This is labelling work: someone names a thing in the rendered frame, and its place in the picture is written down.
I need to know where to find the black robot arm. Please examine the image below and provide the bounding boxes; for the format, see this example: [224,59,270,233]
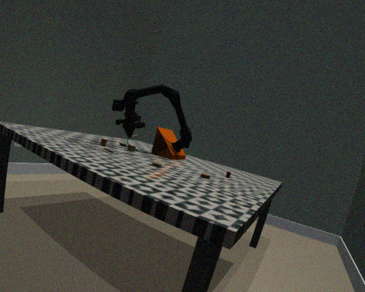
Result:
[112,84,192,152]

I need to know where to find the brown wooden disc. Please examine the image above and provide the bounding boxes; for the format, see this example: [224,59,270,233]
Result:
[201,173,211,179]

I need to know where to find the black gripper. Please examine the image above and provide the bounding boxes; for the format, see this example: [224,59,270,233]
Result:
[115,111,145,138]

